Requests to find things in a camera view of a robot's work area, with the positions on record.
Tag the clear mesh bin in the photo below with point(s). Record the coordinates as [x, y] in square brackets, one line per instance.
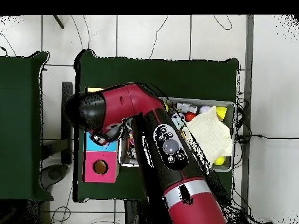
[229, 140]

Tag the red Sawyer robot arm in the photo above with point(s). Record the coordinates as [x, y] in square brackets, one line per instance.
[177, 177]

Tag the silver robot toy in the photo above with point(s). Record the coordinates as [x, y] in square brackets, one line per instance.
[187, 108]

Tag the dark green side table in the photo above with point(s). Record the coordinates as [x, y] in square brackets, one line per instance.
[18, 126]

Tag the wooden box with three holes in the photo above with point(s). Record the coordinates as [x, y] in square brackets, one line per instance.
[100, 168]

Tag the pale yellow cloth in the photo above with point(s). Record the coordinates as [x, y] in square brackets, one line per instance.
[212, 133]

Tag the white baseball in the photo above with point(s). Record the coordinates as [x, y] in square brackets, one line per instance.
[204, 109]

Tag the small yellow ball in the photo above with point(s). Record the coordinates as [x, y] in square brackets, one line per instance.
[219, 161]

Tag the small red ball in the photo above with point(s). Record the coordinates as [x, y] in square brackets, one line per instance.
[190, 116]

